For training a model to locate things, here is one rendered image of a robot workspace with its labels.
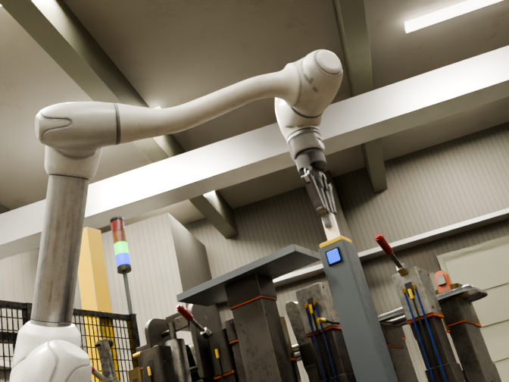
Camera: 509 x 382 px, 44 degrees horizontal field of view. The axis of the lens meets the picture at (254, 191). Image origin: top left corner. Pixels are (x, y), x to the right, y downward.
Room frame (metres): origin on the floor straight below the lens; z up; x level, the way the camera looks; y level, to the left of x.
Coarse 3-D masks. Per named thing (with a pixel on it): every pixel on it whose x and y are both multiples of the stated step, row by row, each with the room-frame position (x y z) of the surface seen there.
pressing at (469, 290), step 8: (456, 288) 1.57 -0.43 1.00; (464, 288) 1.57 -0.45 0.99; (472, 288) 1.57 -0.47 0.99; (440, 296) 1.59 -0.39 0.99; (448, 296) 1.65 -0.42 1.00; (456, 296) 1.67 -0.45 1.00; (464, 296) 1.70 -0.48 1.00; (472, 296) 1.73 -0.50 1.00; (480, 296) 1.73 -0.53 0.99; (392, 312) 1.66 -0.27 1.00; (400, 312) 1.65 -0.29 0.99; (384, 320) 1.74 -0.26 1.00; (392, 320) 1.77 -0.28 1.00; (400, 320) 1.81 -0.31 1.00; (296, 344) 1.80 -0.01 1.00; (296, 360) 2.01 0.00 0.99
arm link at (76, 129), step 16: (48, 112) 1.18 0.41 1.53; (64, 112) 1.18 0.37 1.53; (80, 112) 1.19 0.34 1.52; (96, 112) 1.20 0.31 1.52; (112, 112) 1.22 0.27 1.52; (48, 128) 1.19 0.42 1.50; (64, 128) 1.19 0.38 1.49; (80, 128) 1.20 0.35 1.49; (96, 128) 1.21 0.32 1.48; (112, 128) 1.23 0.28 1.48; (48, 144) 1.23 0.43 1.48; (64, 144) 1.23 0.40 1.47; (80, 144) 1.24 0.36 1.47; (96, 144) 1.25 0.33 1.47; (112, 144) 1.28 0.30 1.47
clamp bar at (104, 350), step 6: (96, 342) 2.03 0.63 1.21; (102, 342) 2.02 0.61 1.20; (108, 342) 2.06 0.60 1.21; (102, 348) 2.03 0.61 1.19; (108, 348) 2.03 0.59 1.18; (102, 354) 2.03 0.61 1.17; (108, 354) 2.03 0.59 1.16; (102, 360) 2.04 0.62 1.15; (108, 360) 2.03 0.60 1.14; (102, 366) 2.04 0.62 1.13; (108, 366) 2.03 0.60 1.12; (108, 372) 2.04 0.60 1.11; (114, 372) 2.05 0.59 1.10; (108, 378) 2.04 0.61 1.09; (114, 378) 2.04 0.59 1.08
